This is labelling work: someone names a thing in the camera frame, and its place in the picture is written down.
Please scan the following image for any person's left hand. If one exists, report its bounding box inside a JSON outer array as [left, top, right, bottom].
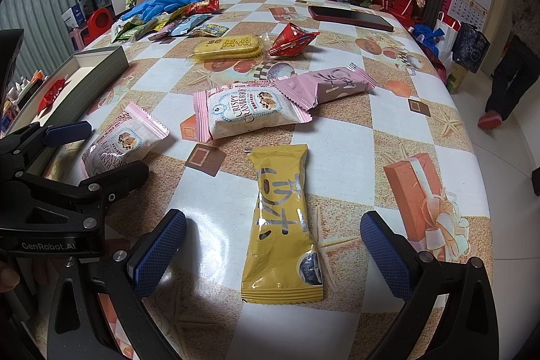
[[0, 261, 21, 294]]

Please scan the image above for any golden yellow snack packet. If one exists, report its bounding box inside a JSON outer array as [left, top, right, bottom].
[[240, 144, 325, 304]]

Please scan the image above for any blue white cardboard box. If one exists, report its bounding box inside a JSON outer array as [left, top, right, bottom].
[[61, 3, 85, 29]]

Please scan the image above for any pink plastic stool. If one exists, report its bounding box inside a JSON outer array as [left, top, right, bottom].
[[70, 27, 91, 51]]

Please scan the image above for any crumpled red snack packet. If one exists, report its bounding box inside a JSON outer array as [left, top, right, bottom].
[[268, 23, 320, 57]]

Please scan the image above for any red chips packet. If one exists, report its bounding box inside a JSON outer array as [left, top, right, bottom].
[[183, 0, 221, 17]]

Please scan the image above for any long red snack packet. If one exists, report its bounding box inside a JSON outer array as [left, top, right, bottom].
[[38, 79, 68, 114]]

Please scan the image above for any multicoloured dotted snack packet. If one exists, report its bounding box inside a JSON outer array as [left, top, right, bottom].
[[190, 23, 228, 38]]

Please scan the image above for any light blue snack packet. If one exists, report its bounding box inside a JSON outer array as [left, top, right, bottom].
[[169, 15, 212, 37]]

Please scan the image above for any yellow egg roll packet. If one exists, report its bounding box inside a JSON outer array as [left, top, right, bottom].
[[188, 33, 268, 63]]

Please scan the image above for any red plastic stool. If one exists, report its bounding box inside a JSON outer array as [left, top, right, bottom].
[[86, 8, 114, 44]]

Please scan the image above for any dark patterned shopping bag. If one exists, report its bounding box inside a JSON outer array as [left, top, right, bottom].
[[451, 22, 490, 74]]

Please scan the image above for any pink snack packet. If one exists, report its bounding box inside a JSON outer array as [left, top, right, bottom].
[[274, 62, 377, 110]]

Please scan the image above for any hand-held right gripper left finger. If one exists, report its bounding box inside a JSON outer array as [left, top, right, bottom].
[[46, 209, 187, 360]]

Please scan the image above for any small pink brown packet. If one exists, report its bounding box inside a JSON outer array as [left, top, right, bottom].
[[147, 29, 178, 44]]

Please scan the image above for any green snack packet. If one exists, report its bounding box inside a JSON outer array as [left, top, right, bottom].
[[114, 25, 148, 42]]

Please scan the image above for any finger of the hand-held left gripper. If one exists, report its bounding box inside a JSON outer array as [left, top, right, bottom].
[[80, 160, 149, 202], [42, 121, 91, 146]]

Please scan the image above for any white shopping bag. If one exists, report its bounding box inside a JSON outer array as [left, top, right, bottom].
[[432, 12, 460, 57]]

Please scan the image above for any blue plastic bag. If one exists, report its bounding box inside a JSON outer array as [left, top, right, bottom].
[[411, 25, 446, 49]]

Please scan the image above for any white snack packet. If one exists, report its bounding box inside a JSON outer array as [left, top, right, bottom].
[[110, 16, 131, 44]]

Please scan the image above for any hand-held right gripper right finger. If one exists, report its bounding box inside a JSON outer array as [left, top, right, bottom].
[[359, 210, 511, 360]]

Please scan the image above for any grey cardboard box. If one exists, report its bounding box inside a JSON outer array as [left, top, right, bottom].
[[6, 45, 130, 141]]

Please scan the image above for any white pink biscuit packet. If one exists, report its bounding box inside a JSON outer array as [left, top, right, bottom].
[[81, 102, 170, 179], [193, 84, 312, 140]]

